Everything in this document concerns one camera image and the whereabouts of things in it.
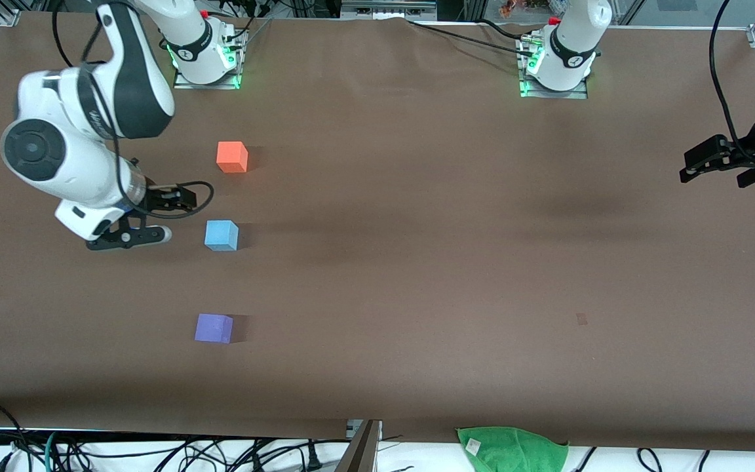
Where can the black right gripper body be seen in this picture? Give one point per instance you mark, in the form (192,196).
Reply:
(153,200)

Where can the blue cube block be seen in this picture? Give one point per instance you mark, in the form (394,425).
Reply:
(221,236)

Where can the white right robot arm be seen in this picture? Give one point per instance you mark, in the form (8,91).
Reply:
(69,170)

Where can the orange cube block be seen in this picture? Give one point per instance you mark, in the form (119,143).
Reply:
(231,157)

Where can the purple cube block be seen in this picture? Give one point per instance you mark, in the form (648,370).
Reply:
(212,328)

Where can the brown table cover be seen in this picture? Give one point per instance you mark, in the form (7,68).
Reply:
(377,295)

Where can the orange toy figure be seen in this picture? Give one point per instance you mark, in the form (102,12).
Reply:
(512,8)

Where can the green cloth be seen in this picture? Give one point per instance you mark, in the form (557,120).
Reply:
(515,451)

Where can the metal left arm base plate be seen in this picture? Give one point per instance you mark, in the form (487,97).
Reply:
(584,92)

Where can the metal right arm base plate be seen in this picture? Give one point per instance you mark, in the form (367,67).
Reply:
(241,62)

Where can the grey metal frame box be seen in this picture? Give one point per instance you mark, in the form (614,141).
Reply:
(387,9)

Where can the grey metal post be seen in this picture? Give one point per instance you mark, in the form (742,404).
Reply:
(359,452)

